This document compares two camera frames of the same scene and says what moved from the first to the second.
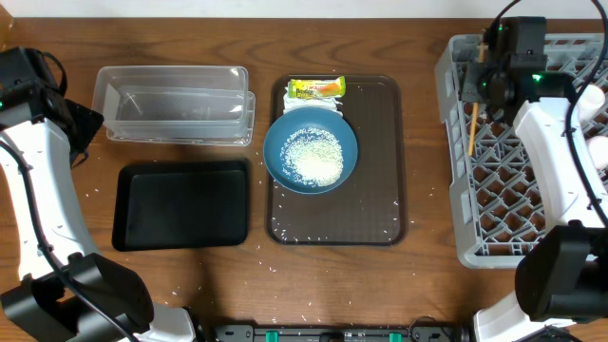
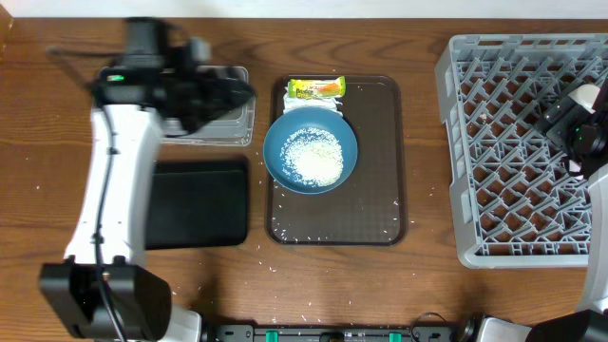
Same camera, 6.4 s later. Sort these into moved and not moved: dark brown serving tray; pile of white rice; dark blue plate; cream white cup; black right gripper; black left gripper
Moved: black right gripper; black left gripper
Not moved: dark brown serving tray; cream white cup; pile of white rice; dark blue plate
